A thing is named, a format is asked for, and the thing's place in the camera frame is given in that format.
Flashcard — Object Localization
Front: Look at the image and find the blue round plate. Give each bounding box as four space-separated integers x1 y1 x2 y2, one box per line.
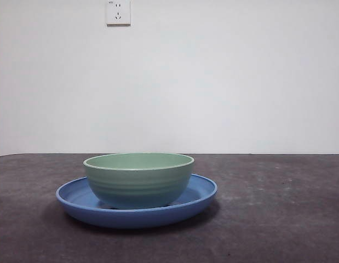
55 173 218 230

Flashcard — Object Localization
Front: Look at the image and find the white wall socket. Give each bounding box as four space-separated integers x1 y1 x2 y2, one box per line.
106 0 131 27

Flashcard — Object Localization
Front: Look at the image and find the green ribbed bowl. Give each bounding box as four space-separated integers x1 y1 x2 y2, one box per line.
83 152 195 209

